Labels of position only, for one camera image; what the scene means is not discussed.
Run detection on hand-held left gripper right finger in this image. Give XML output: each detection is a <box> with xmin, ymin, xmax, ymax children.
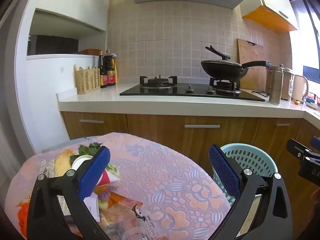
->
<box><xmin>209</xmin><ymin>144</ymin><xmax>293</xmax><ymax>240</ymax></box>

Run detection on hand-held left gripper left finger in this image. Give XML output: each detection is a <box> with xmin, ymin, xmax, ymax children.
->
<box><xmin>27</xmin><ymin>145</ymin><xmax>111</xmax><ymax>240</ymax></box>

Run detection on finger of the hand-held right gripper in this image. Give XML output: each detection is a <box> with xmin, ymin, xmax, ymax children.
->
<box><xmin>309</xmin><ymin>136</ymin><xmax>320</xmax><ymax>152</ymax></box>
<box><xmin>287</xmin><ymin>139</ymin><xmax>313</xmax><ymax>158</ymax></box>

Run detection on orange snack wrappers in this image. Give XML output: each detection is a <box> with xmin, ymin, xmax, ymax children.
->
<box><xmin>96</xmin><ymin>170</ymin><xmax>120</xmax><ymax>188</ymax></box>

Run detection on light blue perforated wastebasket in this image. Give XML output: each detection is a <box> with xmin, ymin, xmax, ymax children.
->
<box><xmin>212</xmin><ymin>143</ymin><xmax>278</xmax><ymax>207</ymax></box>

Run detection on orange snack packet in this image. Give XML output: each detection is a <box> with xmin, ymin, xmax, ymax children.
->
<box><xmin>100</xmin><ymin>197</ymin><xmax>144</xmax><ymax>230</ymax></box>

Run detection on pale green cabbage piece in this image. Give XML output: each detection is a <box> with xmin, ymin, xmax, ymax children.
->
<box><xmin>106</xmin><ymin>164</ymin><xmax>119</xmax><ymax>176</ymax></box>

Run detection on white round cup lid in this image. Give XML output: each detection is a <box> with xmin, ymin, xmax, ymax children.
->
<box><xmin>71</xmin><ymin>155</ymin><xmax>94</xmax><ymax>170</ymax></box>

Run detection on green leafy vegetable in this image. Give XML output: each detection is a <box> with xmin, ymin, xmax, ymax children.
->
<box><xmin>78</xmin><ymin>142</ymin><xmax>103</xmax><ymax>156</ymax></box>

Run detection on yellow bread piece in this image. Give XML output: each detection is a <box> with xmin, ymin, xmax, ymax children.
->
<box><xmin>54</xmin><ymin>150</ymin><xmax>77</xmax><ymax>178</ymax></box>

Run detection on white paper slip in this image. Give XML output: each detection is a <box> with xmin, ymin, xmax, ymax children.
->
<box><xmin>84</xmin><ymin>192</ymin><xmax>101</xmax><ymax>223</ymax></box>

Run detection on blue dish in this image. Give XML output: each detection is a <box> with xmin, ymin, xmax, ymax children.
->
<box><xmin>304</xmin><ymin>97</ymin><xmax>320</xmax><ymax>109</ymax></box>

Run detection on beige electric kettle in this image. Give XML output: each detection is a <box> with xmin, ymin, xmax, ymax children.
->
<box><xmin>287</xmin><ymin>74</ymin><xmax>309</xmax><ymax>103</ymax></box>

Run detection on pink floral blanket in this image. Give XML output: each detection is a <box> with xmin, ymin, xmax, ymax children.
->
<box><xmin>5</xmin><ymin>132</ymin><xmax>232</xmax><ymax>240</ymax></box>

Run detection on stainless steel thermos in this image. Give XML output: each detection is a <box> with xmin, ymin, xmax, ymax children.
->
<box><xmin>268</xmin><ymin>68</ymin><xmax>284</xmax><ymax>105</ymax></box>

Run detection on stainless steel pot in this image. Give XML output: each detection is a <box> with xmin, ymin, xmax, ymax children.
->
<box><xmin>265</xmin><ymin>64</ymin><xmax>294</xmax><ymax>100</ymax></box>

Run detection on clear plastic wrapper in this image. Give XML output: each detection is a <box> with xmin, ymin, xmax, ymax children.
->
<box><xmin>105</xmin><ymin>215</ymin><xmax>163</xmax><ymax>240</ymax></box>

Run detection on beige slotted utensil basket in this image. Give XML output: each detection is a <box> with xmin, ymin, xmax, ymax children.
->
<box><xmin>73</xmin><ymin>64</ymin><xmax>101</xmax><ymax>95</ymax></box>

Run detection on black gas stove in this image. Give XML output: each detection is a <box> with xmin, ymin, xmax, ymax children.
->
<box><xmin>119</xmin><ymin>76</ymin><xmax>266</xmax><ymax>102</ymax></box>

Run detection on black frying pan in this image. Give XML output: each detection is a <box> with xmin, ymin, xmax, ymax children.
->
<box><xmin>201</xmin><ymin>60</ymin><xmax>272</xmax><ymax>80</ymax></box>

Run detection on thin dark sauce bottle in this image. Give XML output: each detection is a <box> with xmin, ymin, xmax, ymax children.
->
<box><xmin>100</xmin><ymin>51</ymin><xmax>108</xmax><ymax>89</ymax></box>

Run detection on large soy sauce bottle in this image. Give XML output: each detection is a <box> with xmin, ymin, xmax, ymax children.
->
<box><xmin>103</xmin><ymin>49</ymin><xmax>118</xmax><ymax>87</ymax></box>

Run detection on wooden cutting board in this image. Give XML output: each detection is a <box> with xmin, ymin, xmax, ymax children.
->
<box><xmin>237</xmin><ymin>38</ymin><xmax>269</xmax><ymax>90</ymax></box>

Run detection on window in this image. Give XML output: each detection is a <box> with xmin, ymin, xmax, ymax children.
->
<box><xmin>290</xmin><ymin>0</ymin><xmax>320</xmax><ymax>85</ymax></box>

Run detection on glass pan lid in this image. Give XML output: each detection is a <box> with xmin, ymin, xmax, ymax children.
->
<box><xmin>201</xmin><ymin>45</ymin><xmax>242</xmax><ymax>67</ymax></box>

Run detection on orange wall cabinet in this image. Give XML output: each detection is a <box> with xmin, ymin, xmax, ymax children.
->
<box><xmin>241</xmin><ymin>0</ymin><xmax>299</xmax><ymax>33</ymax></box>

